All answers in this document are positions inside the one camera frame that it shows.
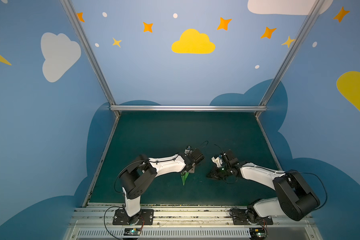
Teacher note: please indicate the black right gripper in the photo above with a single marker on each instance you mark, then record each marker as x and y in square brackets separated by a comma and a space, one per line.
[215, 172]

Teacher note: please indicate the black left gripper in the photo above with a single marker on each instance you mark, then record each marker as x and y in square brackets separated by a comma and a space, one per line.
[189, 167]

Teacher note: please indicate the green square paper sheet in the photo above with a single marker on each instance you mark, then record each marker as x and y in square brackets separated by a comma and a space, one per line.
[184, 176]

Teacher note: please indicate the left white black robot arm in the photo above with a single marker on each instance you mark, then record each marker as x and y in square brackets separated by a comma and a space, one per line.
[139, 175]

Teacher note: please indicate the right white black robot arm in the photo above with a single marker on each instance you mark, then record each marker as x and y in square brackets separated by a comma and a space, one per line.
[295, 198]

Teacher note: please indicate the right green circuit board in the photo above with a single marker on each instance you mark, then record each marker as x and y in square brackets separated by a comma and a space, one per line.
[257, 234]

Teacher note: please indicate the green circuit board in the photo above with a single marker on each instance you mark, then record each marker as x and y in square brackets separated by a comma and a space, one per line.
[257, 234]
[132, 232]

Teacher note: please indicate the left green circuit board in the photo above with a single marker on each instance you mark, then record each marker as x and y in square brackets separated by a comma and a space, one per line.
[132, 232]

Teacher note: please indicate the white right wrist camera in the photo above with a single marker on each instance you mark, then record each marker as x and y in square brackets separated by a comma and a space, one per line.
[218, 161]

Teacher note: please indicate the aluminium right floor rail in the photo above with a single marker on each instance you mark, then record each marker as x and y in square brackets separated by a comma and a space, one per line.
[272, 148]

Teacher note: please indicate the aluminium floor rail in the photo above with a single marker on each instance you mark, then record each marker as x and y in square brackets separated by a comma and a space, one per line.
[99, 167]
[272, 148]

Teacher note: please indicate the aluminium back frame rail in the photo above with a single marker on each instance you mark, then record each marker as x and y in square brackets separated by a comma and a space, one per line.
[188, 108]

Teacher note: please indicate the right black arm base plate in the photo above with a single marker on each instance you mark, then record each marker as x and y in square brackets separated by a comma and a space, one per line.
[248, 217]

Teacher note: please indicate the aluminium left floor rail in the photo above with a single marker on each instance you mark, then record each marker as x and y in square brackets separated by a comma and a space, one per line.
[99, 167]

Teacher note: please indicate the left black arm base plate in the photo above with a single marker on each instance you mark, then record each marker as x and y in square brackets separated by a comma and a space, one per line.
[143, 217]

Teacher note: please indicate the aluminium left frame post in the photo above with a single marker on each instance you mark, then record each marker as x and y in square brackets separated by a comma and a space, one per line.
[79, 30]

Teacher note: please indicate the aluminium frame post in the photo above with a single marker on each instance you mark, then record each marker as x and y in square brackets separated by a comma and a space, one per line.
[79, 30]
[292, 52]

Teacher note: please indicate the aluminium right frame post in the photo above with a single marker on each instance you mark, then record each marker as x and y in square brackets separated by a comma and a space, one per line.
[292, 52]

